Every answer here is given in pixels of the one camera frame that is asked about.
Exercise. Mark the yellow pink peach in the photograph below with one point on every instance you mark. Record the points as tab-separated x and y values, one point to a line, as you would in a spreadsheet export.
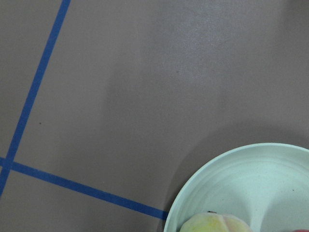
213	222

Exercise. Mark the brown paper table cover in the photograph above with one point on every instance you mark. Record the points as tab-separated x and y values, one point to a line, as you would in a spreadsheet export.
110	101

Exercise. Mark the green plate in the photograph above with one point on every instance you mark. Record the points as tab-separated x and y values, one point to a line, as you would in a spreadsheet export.
266	185

